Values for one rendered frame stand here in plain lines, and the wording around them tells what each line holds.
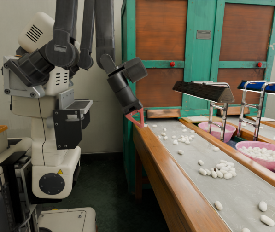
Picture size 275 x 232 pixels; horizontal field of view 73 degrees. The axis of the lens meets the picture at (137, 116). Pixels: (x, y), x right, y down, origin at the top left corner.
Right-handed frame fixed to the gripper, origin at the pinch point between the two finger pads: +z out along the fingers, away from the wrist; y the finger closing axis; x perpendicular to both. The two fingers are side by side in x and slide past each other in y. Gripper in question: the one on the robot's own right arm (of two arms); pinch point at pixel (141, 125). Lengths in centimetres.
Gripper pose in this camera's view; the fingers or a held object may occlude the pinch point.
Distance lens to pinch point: 65.2
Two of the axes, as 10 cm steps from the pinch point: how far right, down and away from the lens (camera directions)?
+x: -8.8, 4.8, -0.1
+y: -1.3, -2.3, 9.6
